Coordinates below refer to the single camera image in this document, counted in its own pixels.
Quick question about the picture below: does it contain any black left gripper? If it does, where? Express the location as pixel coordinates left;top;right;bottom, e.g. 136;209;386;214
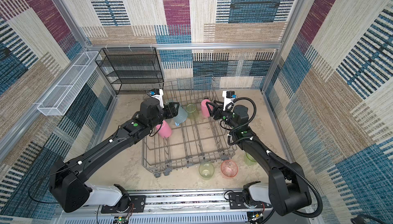
148;102;179;132

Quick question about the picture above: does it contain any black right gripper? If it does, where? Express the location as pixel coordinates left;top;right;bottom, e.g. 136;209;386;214
206;100;237;130

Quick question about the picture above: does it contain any pink plastic cup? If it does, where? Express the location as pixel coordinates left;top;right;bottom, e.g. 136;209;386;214
201;99;210;118

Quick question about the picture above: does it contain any teal cup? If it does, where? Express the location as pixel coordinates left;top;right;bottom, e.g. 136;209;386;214
174;106;188;126

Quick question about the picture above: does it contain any green translucent cup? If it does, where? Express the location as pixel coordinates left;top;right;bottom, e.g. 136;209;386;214
186;104;199;120

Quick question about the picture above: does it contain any magenta pink cup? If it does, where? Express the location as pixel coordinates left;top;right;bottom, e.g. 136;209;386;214
156;120;172;139

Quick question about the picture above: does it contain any yellow-green translucent cup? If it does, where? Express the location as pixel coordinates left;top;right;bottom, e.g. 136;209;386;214
199;162;215;180

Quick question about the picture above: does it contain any pink translucent cup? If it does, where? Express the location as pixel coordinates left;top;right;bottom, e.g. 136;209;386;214
221;160;238;178

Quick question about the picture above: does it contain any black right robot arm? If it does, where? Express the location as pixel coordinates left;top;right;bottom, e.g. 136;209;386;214
206;97;323;218

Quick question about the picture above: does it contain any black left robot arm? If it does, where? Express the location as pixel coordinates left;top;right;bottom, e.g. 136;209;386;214
49;98;180;213

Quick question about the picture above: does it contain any black mesh shelf unit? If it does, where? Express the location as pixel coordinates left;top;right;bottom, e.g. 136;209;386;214
95;47;164;95

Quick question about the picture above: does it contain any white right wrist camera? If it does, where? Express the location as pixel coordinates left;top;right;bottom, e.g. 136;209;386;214
222;91;237;111

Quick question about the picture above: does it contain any grey wire dish rack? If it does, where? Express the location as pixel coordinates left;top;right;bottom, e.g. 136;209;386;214
142;76;236;178

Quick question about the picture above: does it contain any black corrugated cable conduit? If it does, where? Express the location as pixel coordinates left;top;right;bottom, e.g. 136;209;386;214
228;97;323;218

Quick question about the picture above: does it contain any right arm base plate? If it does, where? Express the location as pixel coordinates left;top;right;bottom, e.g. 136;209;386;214
224;191;272;209

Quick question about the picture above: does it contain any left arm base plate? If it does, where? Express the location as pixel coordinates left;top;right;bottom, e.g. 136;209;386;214
100;195;146;214

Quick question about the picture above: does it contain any aluminium front rail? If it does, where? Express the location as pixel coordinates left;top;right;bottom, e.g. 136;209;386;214
51;189;323;224

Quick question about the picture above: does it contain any white wire wall basket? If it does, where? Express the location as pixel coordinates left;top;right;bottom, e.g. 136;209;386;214
37;52;98;116

